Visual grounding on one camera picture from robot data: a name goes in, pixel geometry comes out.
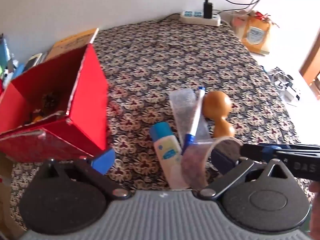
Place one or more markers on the yellow book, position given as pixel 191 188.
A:
pixel 72 41

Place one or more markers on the smartphone stack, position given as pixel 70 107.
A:
pixel 33 60

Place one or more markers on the clear plastic bag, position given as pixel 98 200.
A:
pixel 182 102

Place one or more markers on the floral patterned tablecloth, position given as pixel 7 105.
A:
pixel 175 60

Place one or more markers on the translucent pink plastic bag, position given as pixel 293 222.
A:
pixel 237 22

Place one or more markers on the wooden door frame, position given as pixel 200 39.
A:
pixel 310 65

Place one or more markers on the white lotion bottle blue cap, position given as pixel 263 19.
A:
pixel 167 152

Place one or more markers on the wooden gourd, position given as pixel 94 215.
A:
pixel 216 102

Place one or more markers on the person's right hand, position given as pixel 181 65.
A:
pixel 315 205

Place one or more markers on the white power strip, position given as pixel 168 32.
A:
pixel 197 17

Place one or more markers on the black charger plug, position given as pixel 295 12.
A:
pixel 208 8

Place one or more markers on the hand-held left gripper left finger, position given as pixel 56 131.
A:
pixel 103 161

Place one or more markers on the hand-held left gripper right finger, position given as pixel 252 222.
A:
pixel 221 161

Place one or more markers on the red cardboard box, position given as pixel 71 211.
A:
pixel 92 100

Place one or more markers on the blue white marker pen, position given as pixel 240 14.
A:
pixel 195 120

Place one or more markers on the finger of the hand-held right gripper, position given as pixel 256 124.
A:
pixel 252 151

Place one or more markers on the dark pine cone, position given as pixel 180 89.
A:
pixel 50 100

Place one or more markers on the yellow gift bag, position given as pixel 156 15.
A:
pixel 257 35

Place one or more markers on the brown cardboard box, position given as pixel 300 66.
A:
pixel 5 195

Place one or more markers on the large clear tape roll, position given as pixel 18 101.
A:
pixel 192 155

